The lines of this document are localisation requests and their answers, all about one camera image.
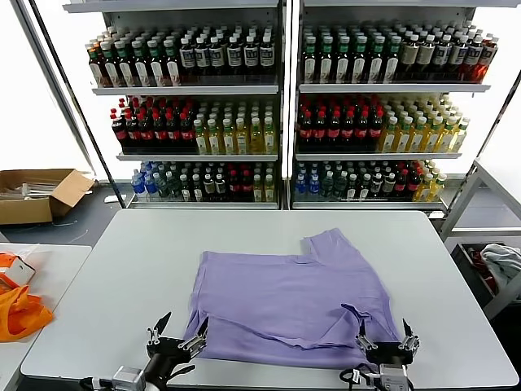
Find black laundry bin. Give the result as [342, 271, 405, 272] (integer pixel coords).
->
[449, 242, 521, 313]

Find grey metal drinks shelf unit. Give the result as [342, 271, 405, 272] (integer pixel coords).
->
[289, 0, 493, 211]
[62, 0, 288, 210]

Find white orange carton box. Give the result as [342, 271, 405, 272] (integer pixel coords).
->
[0, 257, 37, 291]

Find purple printed t-shirt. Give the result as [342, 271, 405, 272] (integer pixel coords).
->
[182, 227, 402, 374]

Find dark drink bottle blue label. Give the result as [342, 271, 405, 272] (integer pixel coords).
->
[178, 36, 196, 78]
[225, 35, 243, 78]
[194, 36, 211, 78]
[243, 34, 260, 77]
[208, 35, 225, 78]
[465, 36, 485, 81]
[258, 33, 277, 77]
[449, 34, 470, 80]
[433, 33, 453, 79]

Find red drink bottle white cap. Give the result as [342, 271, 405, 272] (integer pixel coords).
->
[476, 35, 500, 81]

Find red crumpled garment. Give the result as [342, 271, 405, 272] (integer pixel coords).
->
[466, 246, 500, 295]

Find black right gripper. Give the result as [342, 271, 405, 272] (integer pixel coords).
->
[355, 318, 420, 367]

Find grey white crumpled garment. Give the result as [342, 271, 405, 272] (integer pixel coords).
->
[479, 243, 521, 287]

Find black slanted frame pole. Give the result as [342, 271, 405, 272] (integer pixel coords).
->
[473, 68, 521, 168]
[27, 0, 127, 209]

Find open brown cardboard box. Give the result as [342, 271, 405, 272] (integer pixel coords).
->
[0, 168, 97, 226]

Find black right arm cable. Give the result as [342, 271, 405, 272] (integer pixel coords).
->
[339, 366, 379, 386]

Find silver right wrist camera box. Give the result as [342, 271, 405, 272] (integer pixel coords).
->
[377, 363, 411, 391]

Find clear plastic packed items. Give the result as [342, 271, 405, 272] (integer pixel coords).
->
[0, 181, 55, 202]

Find grey metal frame rack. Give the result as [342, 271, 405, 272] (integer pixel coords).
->
[439, 156, 521, 323]

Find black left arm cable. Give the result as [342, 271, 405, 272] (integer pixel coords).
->
[79, 363, 197, 391]

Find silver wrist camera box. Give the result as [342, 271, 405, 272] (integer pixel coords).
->
[112, 365, 147, 391]
[377, 363, 411, 391]

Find dark drink bottle beige label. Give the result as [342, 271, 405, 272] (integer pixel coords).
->
[401, 33, 421, 79]
[418, 33, 437, 79]

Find orange plastic bag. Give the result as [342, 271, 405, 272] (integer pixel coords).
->
[0, 284, 55, 342]

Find grey slanted frame beam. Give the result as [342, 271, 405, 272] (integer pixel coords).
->
[10, 0, 98, 174]

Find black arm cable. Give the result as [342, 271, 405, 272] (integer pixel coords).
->
[79, 363, 197, 391]
[339, 366, 379, 386]

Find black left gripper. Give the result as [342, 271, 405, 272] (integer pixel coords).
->
[144, 311, 210, 384]

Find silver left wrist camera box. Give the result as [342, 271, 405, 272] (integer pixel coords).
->
[112, 365, 147, 391]

